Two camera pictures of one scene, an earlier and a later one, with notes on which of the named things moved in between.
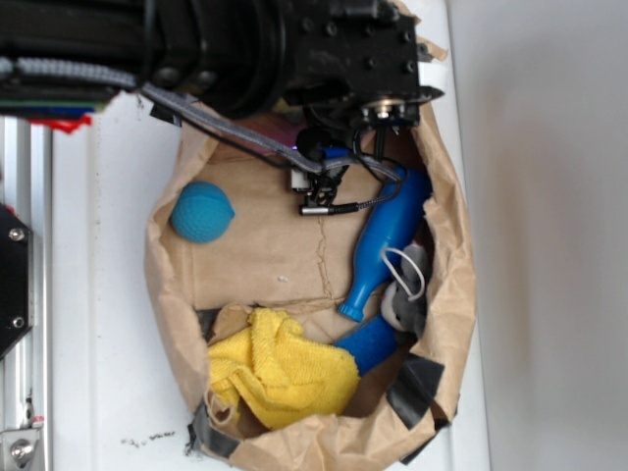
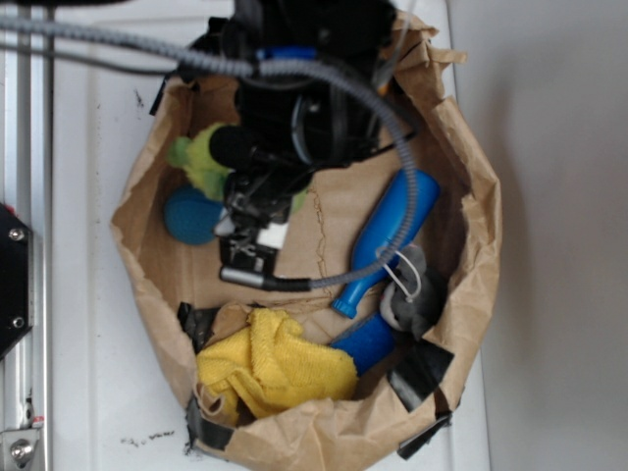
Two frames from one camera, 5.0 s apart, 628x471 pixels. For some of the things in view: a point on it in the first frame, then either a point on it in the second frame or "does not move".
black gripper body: [366, 52] to [288, 126]
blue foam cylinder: [369, 341] does not move
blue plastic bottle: [393, 225] does not move
